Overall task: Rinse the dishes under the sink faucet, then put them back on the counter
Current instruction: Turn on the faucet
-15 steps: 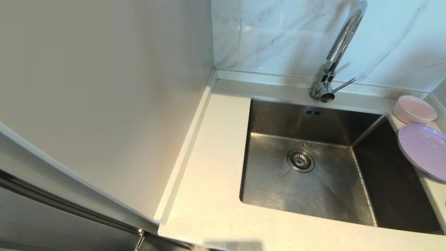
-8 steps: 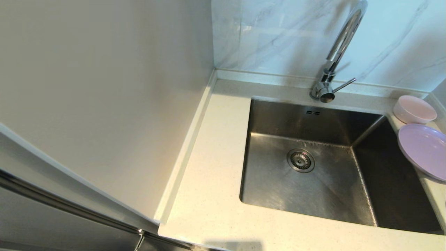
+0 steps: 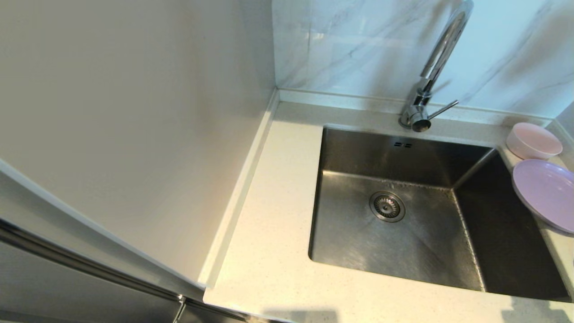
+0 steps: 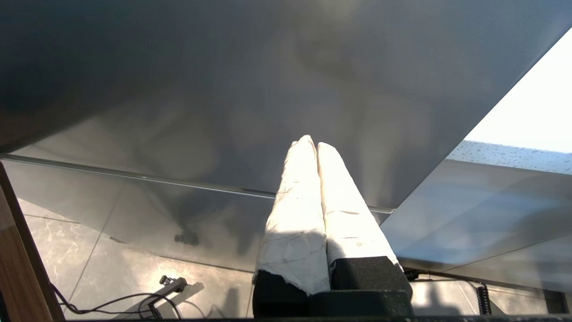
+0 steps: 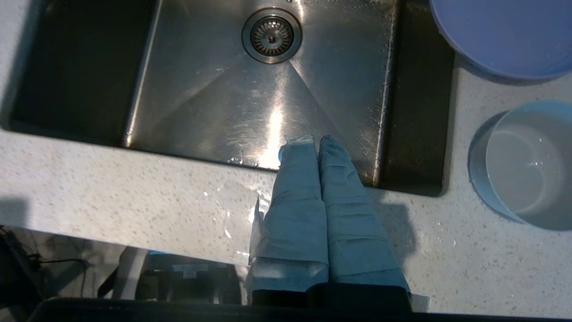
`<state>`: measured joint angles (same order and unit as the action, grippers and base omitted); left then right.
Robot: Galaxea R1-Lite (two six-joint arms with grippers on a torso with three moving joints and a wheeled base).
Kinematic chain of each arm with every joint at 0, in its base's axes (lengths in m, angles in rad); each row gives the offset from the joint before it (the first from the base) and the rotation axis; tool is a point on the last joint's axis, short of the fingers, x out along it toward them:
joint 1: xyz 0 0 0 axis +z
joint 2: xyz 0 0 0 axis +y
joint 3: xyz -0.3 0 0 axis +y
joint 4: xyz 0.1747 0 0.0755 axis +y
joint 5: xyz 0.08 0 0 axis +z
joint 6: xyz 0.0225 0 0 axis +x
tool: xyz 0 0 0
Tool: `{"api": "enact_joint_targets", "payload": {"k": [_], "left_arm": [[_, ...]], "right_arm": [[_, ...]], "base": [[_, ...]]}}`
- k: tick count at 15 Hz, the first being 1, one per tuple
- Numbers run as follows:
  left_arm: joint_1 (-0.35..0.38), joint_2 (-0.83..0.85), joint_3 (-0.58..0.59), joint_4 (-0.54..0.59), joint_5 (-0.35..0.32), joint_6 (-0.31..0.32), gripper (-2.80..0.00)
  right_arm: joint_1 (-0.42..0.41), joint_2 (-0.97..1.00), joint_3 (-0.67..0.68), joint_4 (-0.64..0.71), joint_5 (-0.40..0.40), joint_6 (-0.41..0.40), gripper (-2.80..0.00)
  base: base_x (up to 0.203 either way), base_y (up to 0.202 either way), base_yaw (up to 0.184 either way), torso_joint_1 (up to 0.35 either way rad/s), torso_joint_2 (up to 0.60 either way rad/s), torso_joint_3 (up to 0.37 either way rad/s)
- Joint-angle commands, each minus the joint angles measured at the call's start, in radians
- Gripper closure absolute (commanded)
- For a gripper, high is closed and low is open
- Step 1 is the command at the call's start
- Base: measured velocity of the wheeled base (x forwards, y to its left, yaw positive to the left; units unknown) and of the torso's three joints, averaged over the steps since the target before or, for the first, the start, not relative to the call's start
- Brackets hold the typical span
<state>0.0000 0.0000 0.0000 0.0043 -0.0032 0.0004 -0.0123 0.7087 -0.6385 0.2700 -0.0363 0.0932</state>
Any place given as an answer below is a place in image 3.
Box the chrome kitchen faucet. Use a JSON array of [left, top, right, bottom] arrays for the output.
[[399, 0, 474, 133]]

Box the pink bowl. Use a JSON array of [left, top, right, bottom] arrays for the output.
[[506, 122, 563, 161]]

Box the purple plate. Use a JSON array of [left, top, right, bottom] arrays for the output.
[[512, 159, 574, 234]]

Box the stainless steel sink basin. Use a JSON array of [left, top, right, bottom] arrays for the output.
[[308, 125, 572, 302]]

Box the round metal drain strainer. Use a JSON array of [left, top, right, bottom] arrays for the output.
[[369, 191, 406, 223]]

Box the white tall cabinet side panel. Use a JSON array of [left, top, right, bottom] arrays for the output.
[[0, 0, 276, 290]]

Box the chrome door trim bar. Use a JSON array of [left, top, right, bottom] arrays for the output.
[[0, 218, 185, 302]]

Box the grey steel appliance door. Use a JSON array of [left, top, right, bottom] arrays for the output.
[[0, 240, 180, 323]]

